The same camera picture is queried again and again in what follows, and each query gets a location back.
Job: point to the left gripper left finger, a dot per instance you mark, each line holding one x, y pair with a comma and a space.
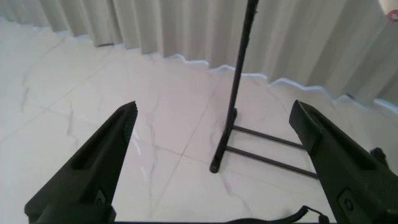
90, 174

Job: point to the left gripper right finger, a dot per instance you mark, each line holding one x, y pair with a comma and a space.
335, 180

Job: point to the cream printed garment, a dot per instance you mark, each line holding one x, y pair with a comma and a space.
388, 6

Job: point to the black clothes rack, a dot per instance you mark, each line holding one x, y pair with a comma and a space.
237, 71

